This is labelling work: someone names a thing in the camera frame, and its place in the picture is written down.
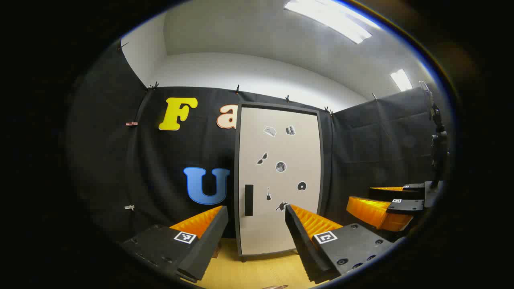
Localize black backdrop cloth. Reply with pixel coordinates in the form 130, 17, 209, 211
66, 38, 446, 249

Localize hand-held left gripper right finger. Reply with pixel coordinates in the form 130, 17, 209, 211
284, 204, 396, 285

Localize grey cabinet door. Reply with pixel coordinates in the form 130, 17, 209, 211
240, 106, 320, 256

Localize small ceiling light panel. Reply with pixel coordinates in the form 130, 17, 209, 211
390, 69, 414, 92

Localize long ceiling light panel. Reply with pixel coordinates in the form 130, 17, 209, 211
283, 0, 373, 45

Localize grey cabinet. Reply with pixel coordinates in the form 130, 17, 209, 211
234, 102, 325, 263

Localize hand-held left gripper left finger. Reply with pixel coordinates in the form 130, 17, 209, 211
120, 206, 229, 283

